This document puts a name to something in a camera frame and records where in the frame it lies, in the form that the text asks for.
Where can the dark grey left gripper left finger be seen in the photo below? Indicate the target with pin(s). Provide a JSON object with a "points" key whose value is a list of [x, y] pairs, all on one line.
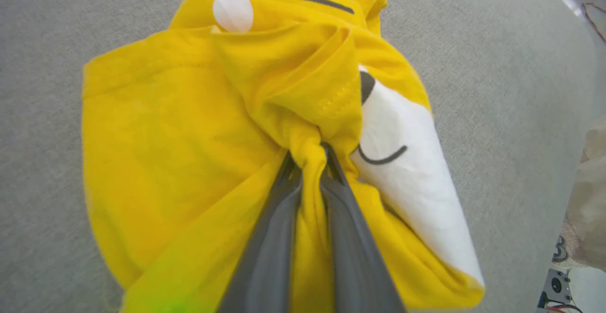
{"points": [[270, 256]]}

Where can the yellow printed t-shirt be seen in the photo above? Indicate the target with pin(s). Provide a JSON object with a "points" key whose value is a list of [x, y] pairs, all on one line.
{"points": [[165, 138]]}

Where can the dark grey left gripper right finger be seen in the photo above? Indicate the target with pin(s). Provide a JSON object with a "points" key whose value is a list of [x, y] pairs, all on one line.
{"points": [[360, 265]]}

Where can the beige cloth at edge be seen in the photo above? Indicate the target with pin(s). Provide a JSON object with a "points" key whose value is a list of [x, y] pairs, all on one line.
{"points": [[589, 199]]}

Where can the grey fabric sofa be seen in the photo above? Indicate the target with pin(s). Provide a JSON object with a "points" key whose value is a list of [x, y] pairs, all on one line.
{"points": [[42, 161]]}

